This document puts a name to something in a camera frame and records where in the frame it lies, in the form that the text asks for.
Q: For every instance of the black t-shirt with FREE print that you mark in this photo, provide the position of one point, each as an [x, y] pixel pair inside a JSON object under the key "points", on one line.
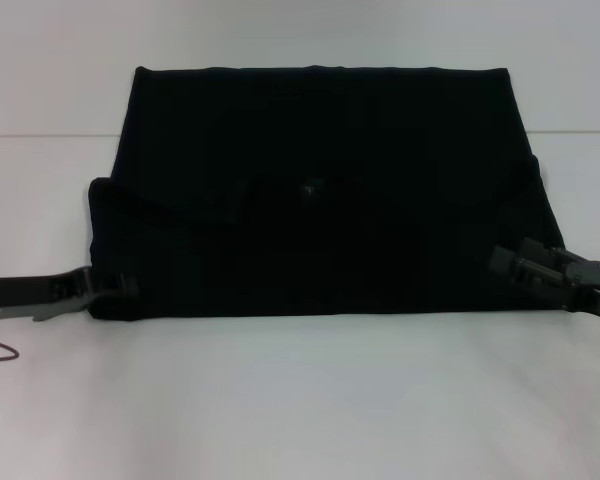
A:
{"points": [[330, 200]]}

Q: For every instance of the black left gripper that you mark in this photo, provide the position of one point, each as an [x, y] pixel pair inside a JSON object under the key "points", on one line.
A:
{"points": [[45, 295]]}

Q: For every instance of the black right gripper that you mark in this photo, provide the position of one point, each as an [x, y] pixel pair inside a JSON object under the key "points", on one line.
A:
{"points": [[597, 290]]}

